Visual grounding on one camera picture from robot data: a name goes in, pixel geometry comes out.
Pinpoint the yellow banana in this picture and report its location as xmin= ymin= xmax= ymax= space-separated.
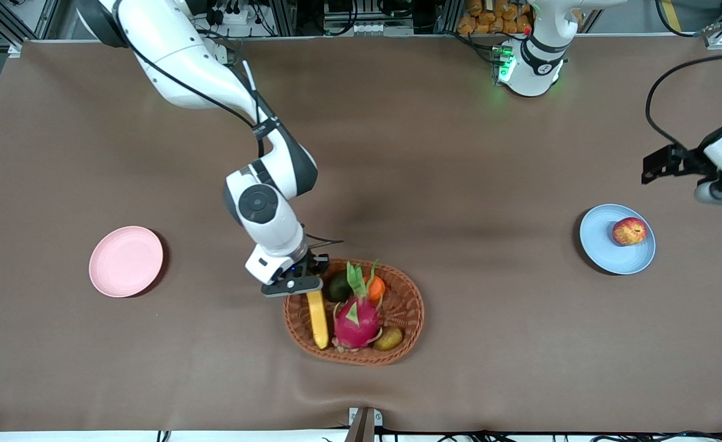
xmin=306 ymin=290 xmax=330 ymax=351

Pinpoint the red yellow apple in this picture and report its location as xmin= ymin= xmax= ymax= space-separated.
xmin=612 ymin=217 xmax=648 ymax=247

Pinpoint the dark green avocado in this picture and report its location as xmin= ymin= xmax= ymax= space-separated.
xmin=327 ymin=270 xmax=352 ymax=303

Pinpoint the pink dragon fruit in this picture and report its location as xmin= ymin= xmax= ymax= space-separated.
xmin=333 ymin=260 xmax=381 ymax=352

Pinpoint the light blue plate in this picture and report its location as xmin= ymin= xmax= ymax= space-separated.
xmin=579 ymin=204 xmax=657 ymax=276

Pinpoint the brown wicker basket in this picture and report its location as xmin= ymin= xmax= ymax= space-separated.
xmin=284 ymin=258 xmax=425 ymax=366

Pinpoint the brown kiwi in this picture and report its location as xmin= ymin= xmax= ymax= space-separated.
xmin=373 ymin=327 xmax=404 ymax=352

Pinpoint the brown table cloth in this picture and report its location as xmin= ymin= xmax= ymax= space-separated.
xmin=0 ymin=34 xmax=722 ymax=433

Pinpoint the pink plate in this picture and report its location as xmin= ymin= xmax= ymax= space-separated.
xmin=88 ymin=226 xmax=165 ymax=298

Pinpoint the orange snack bag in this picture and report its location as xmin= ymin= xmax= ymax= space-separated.
xmin=457 ymin=0 xmax=535 ymax=35

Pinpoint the white power strip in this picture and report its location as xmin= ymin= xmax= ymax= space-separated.
xmin=204 ymin=0 xmax=263 ymax=25

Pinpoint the silver metal bracket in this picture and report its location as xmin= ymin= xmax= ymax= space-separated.
xmin=344 ymin=406 xmax=384 ymax=442

